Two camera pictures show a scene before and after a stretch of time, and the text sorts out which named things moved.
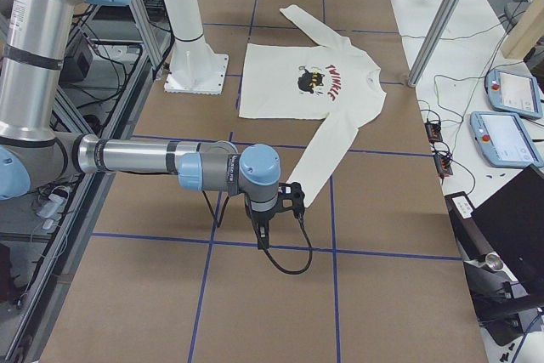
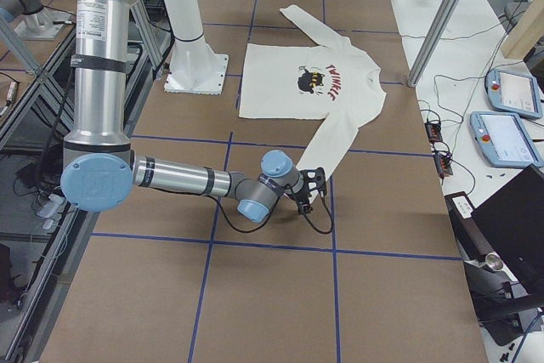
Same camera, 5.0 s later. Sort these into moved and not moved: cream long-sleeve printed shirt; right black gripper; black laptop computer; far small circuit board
Moved: right black gripper
Not moved: far small circuit board; cream long-sleeve printed shirt; black laptop computer
